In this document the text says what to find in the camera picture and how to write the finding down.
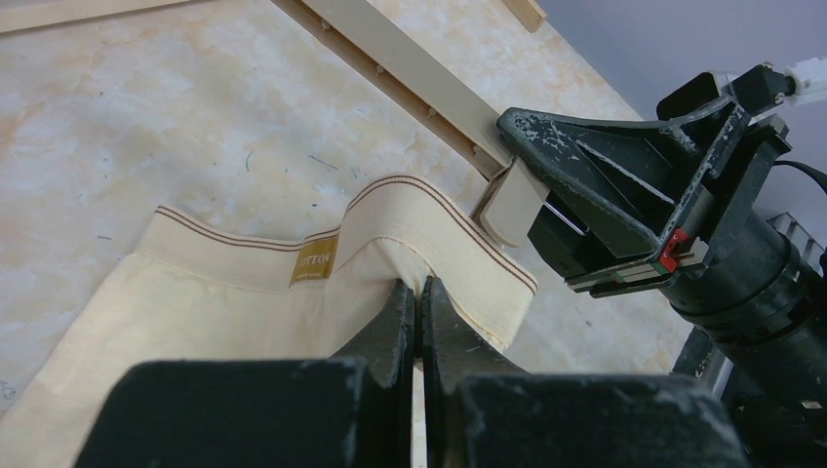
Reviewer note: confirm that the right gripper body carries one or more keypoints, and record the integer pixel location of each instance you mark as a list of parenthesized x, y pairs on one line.
[(691, 176)]

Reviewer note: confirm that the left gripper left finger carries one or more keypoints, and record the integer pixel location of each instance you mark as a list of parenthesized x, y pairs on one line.
[(380, 426)]

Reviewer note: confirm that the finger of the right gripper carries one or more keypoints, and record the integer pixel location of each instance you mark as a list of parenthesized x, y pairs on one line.
[(564, 235), (615, 176)]

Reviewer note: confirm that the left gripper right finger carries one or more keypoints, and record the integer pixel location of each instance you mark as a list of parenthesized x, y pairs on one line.
[(451, 351)]

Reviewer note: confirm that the beige clip hanger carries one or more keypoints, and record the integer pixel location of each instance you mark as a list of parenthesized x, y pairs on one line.
[(385, 55)]

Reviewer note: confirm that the beige cotton underwear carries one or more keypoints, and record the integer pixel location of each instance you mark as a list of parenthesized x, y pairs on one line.
[(189, 291)]

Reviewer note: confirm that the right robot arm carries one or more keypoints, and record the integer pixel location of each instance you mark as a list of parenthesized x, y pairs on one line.
[(759, 334)]

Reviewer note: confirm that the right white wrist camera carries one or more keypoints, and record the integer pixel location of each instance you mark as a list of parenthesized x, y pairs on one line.
[(809, 78)]

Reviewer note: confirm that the wooden clothes rack frame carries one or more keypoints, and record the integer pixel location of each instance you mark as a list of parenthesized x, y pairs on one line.
[(23, 15)]

